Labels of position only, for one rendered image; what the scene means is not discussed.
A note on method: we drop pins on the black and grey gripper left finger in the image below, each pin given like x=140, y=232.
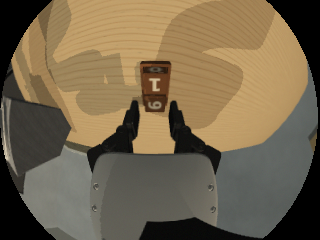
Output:
x=122, y=138

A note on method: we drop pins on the brown number cube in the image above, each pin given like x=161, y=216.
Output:
x=154, y=102
x=155, y=80

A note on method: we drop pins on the brown wooden tray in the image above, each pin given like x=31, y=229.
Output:
x=166, y=64

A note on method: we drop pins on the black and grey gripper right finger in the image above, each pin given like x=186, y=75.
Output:
x=188, y=142

